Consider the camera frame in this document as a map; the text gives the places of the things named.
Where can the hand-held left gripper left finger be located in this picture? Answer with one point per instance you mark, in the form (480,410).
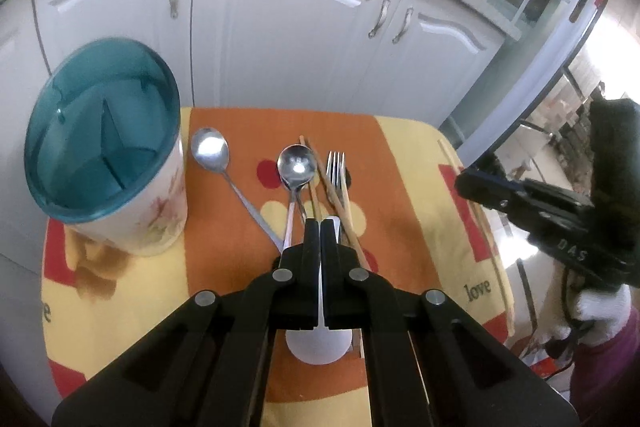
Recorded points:
(311,237)

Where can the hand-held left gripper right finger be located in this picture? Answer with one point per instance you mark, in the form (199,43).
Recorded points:
(330,237)

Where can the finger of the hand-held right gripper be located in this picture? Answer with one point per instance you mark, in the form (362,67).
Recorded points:
(492,192)

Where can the wooden chopstick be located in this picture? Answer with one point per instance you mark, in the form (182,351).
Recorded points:
(315,199)
(349,229)

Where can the metal fork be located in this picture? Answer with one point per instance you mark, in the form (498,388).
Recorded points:
(336,172)

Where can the small metal spoon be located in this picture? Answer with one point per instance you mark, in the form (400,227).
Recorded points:
(296,167)

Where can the white ceramic spoon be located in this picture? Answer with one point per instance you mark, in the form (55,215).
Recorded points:
(317,347)

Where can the large metal spoon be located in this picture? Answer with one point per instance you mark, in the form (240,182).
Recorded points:
(210,149)

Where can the white utensil holder teal lid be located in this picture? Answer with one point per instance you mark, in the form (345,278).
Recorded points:
(100,132)

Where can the person's right forearm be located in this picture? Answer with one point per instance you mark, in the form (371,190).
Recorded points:
(610,367)

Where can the person's right hand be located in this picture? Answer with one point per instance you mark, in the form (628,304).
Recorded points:
(602,304)

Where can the orange yellow printed tablecloth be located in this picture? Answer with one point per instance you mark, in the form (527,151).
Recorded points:
(400,187)

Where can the white cabinet door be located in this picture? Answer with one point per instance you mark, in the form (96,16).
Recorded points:
(110,17)
(20,72)
(290,47)
(440,67)

